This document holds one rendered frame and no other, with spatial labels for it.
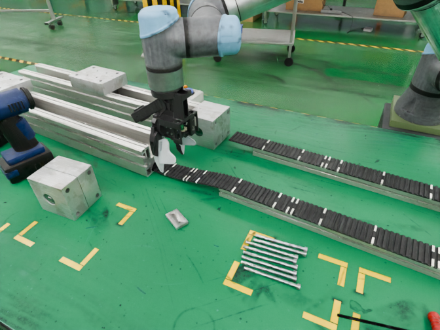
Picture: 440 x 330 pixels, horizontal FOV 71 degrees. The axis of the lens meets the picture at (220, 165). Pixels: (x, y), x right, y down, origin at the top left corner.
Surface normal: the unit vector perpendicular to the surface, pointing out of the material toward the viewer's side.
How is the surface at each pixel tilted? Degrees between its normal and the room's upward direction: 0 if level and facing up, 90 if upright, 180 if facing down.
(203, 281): 0
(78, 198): 90
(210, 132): 90
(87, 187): 90
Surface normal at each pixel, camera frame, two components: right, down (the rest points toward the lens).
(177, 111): -0.50, 0.54
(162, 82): -0.02, 0.61
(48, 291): -0.02, -0.79
